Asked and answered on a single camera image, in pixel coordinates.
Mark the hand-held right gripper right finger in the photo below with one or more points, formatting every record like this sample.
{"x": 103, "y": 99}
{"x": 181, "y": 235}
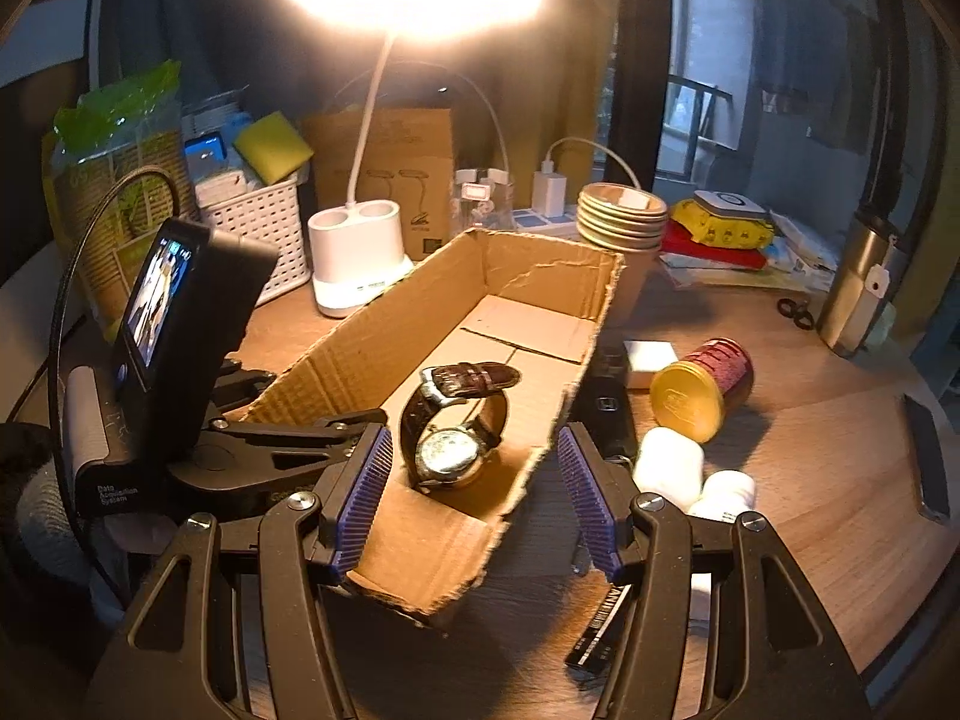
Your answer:
{"x": 589, "y": 510}

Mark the pile of white papers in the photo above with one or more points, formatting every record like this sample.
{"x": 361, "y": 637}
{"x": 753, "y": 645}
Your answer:
{"x": 806, "y": 247}

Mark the green plastic bag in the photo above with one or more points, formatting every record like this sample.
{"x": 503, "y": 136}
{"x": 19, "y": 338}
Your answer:
{"x": 112, "y": 165}

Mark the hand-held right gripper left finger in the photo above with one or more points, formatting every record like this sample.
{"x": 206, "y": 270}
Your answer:
{"x": 364, "y": 499}

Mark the red can with gold lid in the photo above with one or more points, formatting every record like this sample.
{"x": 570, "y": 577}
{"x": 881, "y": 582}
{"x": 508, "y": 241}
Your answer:
{"x": 690, "y": 397}

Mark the blue and white box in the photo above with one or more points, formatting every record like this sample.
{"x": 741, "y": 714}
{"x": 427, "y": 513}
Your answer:
{"x": 206, "y": 154}

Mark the smartphone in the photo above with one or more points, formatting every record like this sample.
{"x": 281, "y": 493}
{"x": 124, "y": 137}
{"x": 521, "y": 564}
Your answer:
{"x": 930, "y": 465}

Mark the yellow sponge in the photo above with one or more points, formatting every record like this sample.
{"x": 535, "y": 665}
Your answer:
{"x": 274, "y": 146}

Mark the yellow wipes pack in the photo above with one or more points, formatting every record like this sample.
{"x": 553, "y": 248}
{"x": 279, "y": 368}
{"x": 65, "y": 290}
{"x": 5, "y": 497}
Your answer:
{"x": 724, "y": 232}

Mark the brown cardboard lamp carton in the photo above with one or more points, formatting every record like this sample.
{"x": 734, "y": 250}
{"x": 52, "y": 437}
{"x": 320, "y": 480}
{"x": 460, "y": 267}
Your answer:
{"x": 420, "y": 165}

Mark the black labelled tube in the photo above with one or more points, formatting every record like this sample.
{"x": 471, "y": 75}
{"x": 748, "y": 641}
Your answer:
{"x": 598, "y": 630}

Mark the white flat device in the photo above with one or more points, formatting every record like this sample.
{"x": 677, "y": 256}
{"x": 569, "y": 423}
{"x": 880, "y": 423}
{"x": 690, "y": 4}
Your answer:
{"x": 731, "y": 204}

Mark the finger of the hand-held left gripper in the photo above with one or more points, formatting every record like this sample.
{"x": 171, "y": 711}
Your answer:
{"x": 244, "y": 386}
{"x": 330, "y": 431}

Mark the small white box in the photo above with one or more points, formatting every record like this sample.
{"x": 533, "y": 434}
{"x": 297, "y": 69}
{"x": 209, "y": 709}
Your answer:
{"x": 649, "y": 364}

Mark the white wall charger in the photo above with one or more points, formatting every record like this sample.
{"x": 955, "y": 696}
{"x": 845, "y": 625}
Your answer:
{"x": 551, "y": 191}

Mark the white plastic basket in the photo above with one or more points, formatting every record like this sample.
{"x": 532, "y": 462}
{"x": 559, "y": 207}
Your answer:
{"x": 259, "y": 229}

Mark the small clear bottles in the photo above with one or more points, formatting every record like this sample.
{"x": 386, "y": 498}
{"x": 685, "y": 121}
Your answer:
{"x": 480, "y": 199}

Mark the black car key fob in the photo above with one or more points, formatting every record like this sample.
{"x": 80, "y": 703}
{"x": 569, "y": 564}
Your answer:
{"x": 606, "y": 412}

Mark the hanging dark clothing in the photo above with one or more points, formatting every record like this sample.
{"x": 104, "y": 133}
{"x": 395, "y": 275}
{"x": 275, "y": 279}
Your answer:
{"x": 817, "y": 52}

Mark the white paper tag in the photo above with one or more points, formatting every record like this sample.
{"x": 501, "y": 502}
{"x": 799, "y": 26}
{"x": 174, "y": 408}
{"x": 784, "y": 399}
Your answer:
{"x": 875, "y": 280}

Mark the white power strip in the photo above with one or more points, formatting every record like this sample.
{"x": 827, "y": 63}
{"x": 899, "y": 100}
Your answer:
{"x": 547, "y": 219}

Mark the stack of brown paper cups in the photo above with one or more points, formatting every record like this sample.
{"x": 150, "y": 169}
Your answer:
{"x": 622, "y": 217}

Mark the stainless steel tumbler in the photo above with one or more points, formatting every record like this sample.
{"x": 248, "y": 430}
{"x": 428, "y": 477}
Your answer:
{"x": 855, "y": 292}

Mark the white desk lamp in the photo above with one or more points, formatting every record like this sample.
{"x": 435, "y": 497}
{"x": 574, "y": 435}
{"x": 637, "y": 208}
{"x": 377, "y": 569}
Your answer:
{"x": 352, "y": 247}

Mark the cardboard box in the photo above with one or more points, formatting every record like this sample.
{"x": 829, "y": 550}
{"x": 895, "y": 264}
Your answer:
{"x": 525, "y": 330}

